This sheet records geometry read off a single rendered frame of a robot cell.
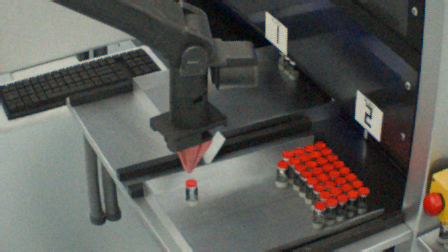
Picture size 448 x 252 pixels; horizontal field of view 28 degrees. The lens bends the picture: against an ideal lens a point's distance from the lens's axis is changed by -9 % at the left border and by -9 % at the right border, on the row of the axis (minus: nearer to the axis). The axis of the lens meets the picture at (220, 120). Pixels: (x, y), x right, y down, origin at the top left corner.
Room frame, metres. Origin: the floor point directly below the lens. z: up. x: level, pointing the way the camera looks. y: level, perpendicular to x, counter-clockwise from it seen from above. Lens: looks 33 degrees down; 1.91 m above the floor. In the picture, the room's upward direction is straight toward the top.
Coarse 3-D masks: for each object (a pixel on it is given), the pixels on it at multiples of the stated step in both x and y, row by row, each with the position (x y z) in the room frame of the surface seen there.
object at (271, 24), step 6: (270, 18) 1.73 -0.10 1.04; (270, 24) 1.72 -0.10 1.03; (276, 24) 1.70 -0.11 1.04; (270, 30) 1.72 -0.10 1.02; (276, 30) 1.70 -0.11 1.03; (282, 30) 1.68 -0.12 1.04; (270, 36) 1.72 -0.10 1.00; (276, 36) 1.70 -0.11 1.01; (282, 36) 1.68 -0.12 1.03; (276, 42) 1.70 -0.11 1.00; (282, 42) 1.68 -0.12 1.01; (282, 48) 1.68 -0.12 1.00
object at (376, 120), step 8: (360, 96) 1.43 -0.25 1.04; (360, 104) 1.42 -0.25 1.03; (368, 104) 1.40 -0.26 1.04; (360, 112) 1.42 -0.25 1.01; (368, 112) 1.40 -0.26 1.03; (376, 112) 1.38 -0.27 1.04; (360, 120) 1.42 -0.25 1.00; (368, 120) 1.40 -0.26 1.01; (376, 120) 1.38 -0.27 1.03; (368, 128) 1.40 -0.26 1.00; (376, 128) 1.37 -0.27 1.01; (376, 136) 1.37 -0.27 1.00
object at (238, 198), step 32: (224, 160) 1.42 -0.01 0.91; (256, 160) 1.44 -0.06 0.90; (160, 192) 1.36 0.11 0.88; (224, 192) 1.37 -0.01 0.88; (256, 192) 1.36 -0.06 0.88; (288, 192) 1.36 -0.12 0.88; (192, 224) 1.27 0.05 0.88; (224, 224) 1.27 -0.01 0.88; (256, 224) 1.27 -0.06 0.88; (288, 224) 1.27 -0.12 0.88; (352, 224) 1.24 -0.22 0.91
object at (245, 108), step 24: (264, 48) 1.84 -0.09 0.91; (168, 72) 1.74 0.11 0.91; (264, 72) 1.79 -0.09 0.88; (144, 96) 1.65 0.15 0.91; (168, 96) 1.69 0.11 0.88; (216, 96) 1.69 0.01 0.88; (240, 96) 1.69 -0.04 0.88; (264, 96) 1.69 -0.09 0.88; (288, 96) 1.69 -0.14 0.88; (312, 96) 1.69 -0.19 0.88; (240, 120) 1.60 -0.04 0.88; (264, 120) 1.55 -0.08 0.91; (288, 120) 1.57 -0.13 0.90; (312, 120) 1.59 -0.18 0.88
